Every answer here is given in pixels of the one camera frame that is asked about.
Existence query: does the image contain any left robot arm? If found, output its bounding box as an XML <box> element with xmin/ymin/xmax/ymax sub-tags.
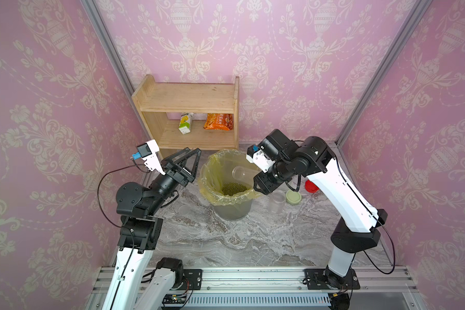
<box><xmin>103</xmin><ymin>140</ymin><xmax>201</xmax><ymax>309</ymax></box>

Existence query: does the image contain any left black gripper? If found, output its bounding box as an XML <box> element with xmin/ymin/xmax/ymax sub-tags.
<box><xmin>146</xmin><ymin>148</ymin><xmax>202</xmax><ymax>219</ymax></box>

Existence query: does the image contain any green white juice carton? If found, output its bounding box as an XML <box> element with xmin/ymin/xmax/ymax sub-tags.
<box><xmin>178</xmin><ymin>112</ymin><xmax>194</xmax><ymax>134</ymax></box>

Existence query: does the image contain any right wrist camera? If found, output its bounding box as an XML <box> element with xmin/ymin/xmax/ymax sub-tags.
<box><xmin>246</xmin><ymin>145</ymin><xmax>275</xmax><ymax>173</ymax></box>

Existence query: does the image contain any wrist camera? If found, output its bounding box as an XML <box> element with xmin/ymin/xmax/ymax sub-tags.
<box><xmin>246</xmin><ymin>145</ymin><xmax>275</xmax><ymax>173</ymax></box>
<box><xmin>132</xmin><ymin>139</ymin><xmax>165</xmax><ymax>175</ymax></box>

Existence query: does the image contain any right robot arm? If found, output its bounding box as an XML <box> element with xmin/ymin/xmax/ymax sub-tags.
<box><xmin>246</xmin><ymin>129</ymin><xmax>388</xmax><ymax>286</ymax></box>

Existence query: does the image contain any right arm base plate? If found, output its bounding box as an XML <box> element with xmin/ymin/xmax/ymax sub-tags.
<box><xmin>302</xmin><ymin>268</ymin><xmax>360</xmax><ymax>291</ymax></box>

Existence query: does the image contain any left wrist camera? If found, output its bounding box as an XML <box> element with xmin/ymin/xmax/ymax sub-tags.
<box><xmin>132</xmin><ymin>139</ymin><xmax>165</xmax><ymax>175</ymax></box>

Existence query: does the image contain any green mung beans pile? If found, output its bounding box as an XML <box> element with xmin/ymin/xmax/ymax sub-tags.
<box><xmin>222</xmin><ymin>183</ymin><xmax>248</xmax><ymax>196</ymax></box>

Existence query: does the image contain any white lid glass jar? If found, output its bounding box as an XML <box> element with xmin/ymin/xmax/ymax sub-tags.
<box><xmin>232</xmin><ymin>166</ymin><xmax>259</xmax><ymax>187</ymax></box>

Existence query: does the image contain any orange snack bag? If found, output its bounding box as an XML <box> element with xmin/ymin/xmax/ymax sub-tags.
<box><xmin>204</xmin><ymin>113</ymin><xmax>234</xmax><ymax>131</ymax></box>

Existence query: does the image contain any yellow plastic bin liner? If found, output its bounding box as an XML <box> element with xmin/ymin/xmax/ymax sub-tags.
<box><xmin>198</xmin><ymin>149</ymin><xmax>262</xmax><ymax>206</ymax></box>

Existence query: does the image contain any wooden two-tier shelf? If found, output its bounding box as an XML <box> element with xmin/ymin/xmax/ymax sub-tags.
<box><xmin>132</xmin><ymin>75</ymin><xmax>240</xmax><ymax>158</ymax></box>

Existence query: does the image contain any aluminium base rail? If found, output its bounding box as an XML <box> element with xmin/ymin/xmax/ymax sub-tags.
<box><xmin>87</xmin><ymin>267</ymin><xmax>426</xmax><ymax>309</ymax></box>

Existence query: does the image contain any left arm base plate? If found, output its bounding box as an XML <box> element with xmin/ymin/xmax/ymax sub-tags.
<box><xmin>171</xmin><ymin>269</ymin><xmax>204</xmax><ymax>291</ymax></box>

